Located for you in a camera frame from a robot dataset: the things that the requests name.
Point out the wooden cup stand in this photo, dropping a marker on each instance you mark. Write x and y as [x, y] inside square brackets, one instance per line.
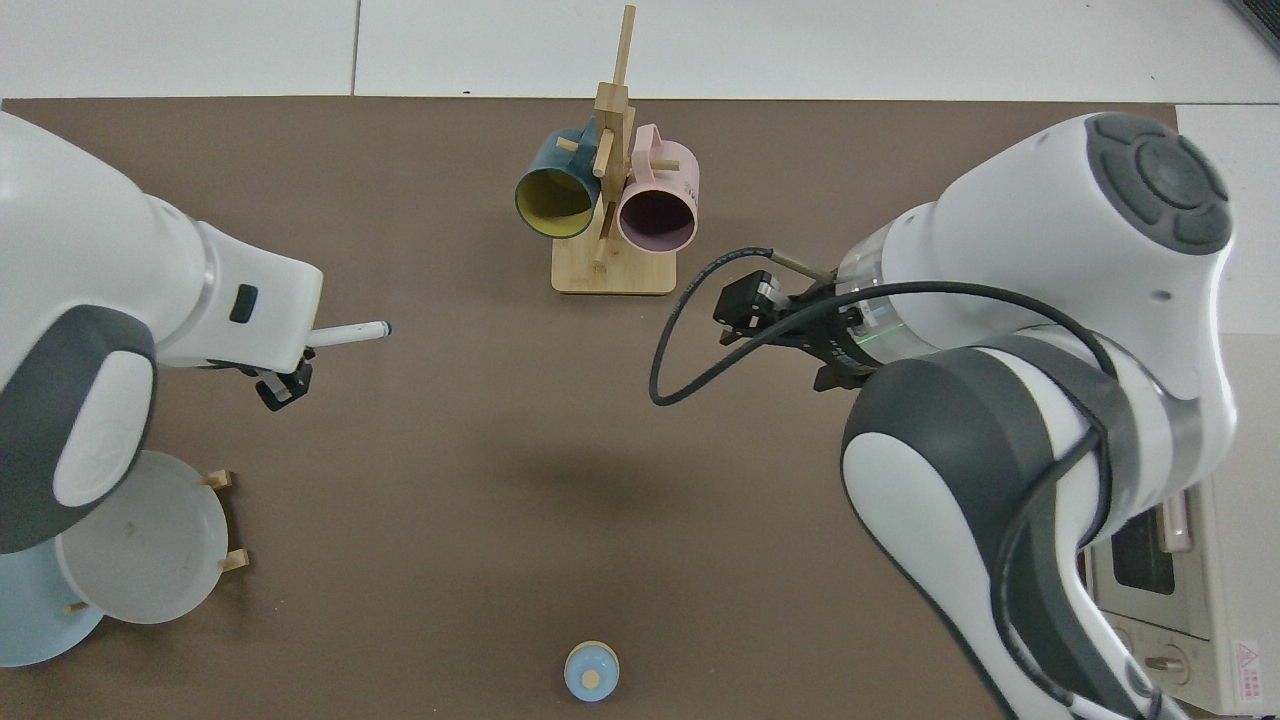
[612, 272]

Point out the light blue plate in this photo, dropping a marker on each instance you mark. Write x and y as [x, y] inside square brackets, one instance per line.
[35, 620]

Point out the dark grey striped device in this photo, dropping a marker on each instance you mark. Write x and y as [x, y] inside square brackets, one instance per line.
[1262, 15]

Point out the wooden plate rack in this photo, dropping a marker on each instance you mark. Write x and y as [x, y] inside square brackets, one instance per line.
[235, 560]

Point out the dark blue cup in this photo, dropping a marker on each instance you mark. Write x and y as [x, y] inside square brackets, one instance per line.
[550, 170]

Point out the pink cup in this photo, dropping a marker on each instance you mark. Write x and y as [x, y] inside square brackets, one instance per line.
[660, 200]

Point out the brown table cloth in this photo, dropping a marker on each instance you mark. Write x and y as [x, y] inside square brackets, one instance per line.
[480, 480]

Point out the white marker with blue cap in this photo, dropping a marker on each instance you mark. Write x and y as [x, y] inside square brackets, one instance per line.
[350, 333]

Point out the small blue round bell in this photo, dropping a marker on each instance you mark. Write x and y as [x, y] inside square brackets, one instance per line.
[591, 672]

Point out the pale toaster oven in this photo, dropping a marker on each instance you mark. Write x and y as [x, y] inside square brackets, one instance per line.
[1200, 600]

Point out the grey plate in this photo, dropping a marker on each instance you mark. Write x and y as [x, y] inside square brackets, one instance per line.
[150, 550]

